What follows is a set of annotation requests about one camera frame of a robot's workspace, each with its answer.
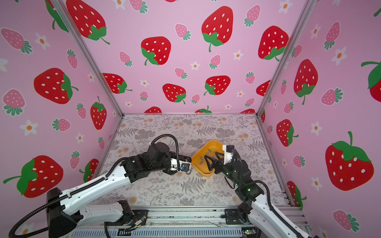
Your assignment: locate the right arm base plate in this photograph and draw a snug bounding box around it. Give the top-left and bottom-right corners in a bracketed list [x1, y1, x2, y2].
[221, 209, 252, 225]

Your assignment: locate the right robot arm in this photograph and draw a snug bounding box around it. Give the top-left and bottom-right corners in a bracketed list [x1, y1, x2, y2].
[204, 149, 310, 238]

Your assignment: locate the aluminium front rail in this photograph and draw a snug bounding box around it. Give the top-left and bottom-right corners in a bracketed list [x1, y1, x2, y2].
[71, 206, 312, 238]

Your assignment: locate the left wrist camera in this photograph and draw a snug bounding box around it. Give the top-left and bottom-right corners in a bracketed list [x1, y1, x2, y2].
[180, 163, 191, 173]

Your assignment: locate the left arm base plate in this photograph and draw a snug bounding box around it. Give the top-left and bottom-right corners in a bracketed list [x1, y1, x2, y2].
[115, 210, 149, 226]

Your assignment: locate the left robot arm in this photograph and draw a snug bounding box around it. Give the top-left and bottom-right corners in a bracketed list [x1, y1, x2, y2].
[8, 134, 192, 238]

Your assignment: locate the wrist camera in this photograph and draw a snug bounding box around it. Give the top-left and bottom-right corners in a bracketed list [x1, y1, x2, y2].
[222, 145, 235, 165]
[180, 163, 191, 173]

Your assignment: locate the yellow plastic tray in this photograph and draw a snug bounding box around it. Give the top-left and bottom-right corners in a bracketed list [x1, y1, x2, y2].
[191, 140, 227, 178]

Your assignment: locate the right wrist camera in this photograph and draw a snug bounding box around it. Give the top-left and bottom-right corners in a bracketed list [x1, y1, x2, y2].
[222, 145, 235, 165]

